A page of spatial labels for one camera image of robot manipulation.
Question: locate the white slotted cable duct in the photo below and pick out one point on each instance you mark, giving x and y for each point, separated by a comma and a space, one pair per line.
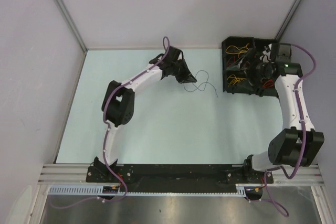
99, 190

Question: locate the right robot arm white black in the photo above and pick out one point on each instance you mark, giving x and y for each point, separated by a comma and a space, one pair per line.
298, 143

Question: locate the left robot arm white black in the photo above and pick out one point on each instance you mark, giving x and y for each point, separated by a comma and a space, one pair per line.
119, 100

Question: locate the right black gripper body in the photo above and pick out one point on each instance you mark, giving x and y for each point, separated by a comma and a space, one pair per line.
257, 70

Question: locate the black compartment tray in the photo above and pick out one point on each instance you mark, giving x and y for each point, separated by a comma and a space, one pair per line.
238, 53

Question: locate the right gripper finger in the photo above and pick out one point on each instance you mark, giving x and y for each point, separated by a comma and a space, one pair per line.
244, 60
244, 87

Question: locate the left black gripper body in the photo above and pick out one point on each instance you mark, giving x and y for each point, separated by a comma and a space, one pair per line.
179, 70

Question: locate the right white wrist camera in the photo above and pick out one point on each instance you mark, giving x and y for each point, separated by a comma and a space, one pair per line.
265, 56

